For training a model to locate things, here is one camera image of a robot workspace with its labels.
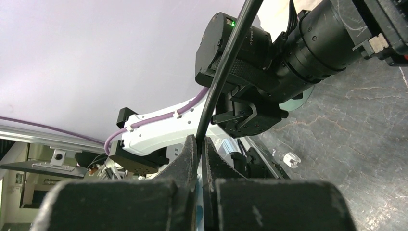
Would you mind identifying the small white plastic cap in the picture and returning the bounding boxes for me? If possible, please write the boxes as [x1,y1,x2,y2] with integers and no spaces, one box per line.
[272,149,301,169]

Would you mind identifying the mint green bowl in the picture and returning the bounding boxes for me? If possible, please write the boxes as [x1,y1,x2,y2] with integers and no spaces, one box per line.
[279,86,314,112]

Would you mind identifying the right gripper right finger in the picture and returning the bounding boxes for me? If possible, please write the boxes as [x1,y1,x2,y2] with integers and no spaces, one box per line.
[201,137,245,231]

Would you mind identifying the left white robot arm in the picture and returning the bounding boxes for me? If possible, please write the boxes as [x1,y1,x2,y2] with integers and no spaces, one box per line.
[104,0,408,175]

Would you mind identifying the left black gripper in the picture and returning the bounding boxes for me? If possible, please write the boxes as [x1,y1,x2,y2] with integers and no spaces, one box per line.
[353,0,408,67]

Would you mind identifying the black tent pole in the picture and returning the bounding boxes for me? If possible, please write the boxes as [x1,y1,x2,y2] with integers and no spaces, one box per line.
[195,0,265,151]

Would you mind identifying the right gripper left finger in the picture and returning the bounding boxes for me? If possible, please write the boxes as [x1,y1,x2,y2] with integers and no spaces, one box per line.
[156,135,198,231]

